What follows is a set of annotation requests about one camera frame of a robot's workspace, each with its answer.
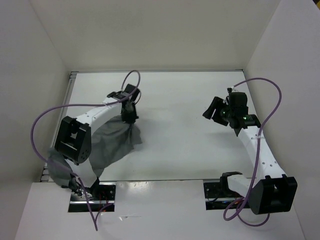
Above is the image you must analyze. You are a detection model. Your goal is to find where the aluminium table frame rail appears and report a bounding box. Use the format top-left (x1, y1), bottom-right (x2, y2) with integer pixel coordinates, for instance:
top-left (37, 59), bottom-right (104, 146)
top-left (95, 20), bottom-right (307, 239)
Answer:
top-left (39, 71), bottom-right (78, 183)

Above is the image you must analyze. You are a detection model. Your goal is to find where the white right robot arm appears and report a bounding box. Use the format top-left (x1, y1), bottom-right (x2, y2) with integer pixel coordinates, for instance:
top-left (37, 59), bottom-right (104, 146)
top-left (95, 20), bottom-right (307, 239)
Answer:
top-left (203, 92), bottom-right (298, 215)

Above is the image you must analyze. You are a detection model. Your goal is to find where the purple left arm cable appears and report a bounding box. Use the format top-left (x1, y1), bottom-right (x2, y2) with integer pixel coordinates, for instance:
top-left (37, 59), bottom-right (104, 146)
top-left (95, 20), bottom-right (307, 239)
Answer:
top-left (30, 70), bottom-right (141, 231)

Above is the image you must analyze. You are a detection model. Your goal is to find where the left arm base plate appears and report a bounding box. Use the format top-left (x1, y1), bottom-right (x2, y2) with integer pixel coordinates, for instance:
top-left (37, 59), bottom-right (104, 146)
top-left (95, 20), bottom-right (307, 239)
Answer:
top-left (68, 182), bottom-right (116, 213)

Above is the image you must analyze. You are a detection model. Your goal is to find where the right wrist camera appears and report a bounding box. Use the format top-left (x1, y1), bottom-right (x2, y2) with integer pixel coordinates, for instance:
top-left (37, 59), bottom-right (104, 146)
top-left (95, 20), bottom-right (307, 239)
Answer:
top-left (226, 87), bottom-right (248, 109)

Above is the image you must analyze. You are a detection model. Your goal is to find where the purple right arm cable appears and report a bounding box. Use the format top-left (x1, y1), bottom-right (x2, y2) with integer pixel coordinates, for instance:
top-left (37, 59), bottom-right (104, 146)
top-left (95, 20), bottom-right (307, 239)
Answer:
top-left (223, 77), bottom-right (283, 228)

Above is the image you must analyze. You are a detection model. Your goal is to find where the grey pleated skirt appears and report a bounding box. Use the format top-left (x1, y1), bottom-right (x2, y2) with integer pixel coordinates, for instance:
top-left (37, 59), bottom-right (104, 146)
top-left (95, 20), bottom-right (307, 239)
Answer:
top-left (47, 116), bottom-right (142, 188)

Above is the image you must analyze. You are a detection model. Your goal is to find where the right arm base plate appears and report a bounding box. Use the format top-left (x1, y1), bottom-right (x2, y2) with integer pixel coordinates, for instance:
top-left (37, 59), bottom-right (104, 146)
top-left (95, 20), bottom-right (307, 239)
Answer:
top-left (203, 180), bottom-right (242, 211)

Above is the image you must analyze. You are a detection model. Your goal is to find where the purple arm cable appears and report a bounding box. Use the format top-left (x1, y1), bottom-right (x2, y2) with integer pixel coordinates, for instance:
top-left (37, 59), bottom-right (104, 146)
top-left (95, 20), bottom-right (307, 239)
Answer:
top-left (30, 70), bottom-right (141, 231)
top-left (223, 77), bottom-right (283, 228)

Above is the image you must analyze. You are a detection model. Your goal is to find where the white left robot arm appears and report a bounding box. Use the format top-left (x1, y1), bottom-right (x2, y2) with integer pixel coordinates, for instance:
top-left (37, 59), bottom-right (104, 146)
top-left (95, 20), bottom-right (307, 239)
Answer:
top-left (54, 85), bottom-right (142, 200)

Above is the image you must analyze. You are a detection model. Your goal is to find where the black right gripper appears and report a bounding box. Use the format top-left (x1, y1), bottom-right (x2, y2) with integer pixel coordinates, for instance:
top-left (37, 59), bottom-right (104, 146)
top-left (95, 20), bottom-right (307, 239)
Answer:
top-left (202, 96), bottom-right (234, 127)

